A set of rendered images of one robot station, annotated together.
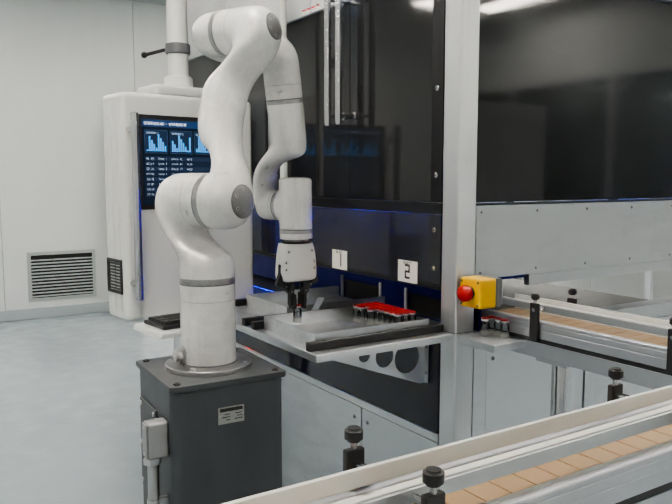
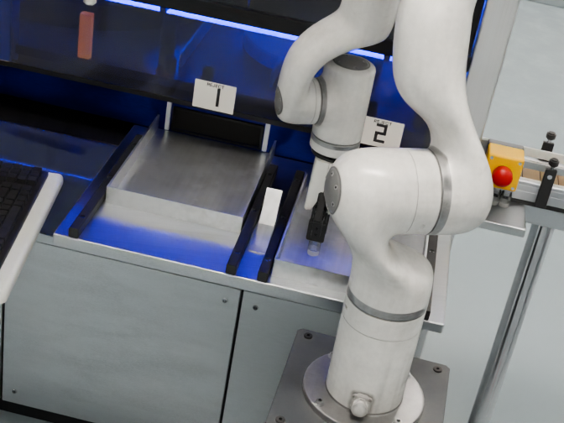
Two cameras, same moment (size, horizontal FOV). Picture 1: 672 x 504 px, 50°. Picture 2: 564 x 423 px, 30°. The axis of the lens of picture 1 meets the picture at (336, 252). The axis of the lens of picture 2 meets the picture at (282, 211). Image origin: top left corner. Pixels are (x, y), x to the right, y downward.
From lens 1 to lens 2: 1.78 m
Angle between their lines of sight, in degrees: 55
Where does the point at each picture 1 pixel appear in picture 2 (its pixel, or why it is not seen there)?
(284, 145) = (383, 32)
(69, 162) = not seen: outside the picture
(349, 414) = (211, 298)
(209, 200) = (472, 211)
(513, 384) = not seen: hidden behind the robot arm
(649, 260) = not seen: hidden behind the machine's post
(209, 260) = (430, 279)
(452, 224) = (486, 88)
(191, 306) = (399, 345)
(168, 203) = (392, 217)
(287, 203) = (354, 109)
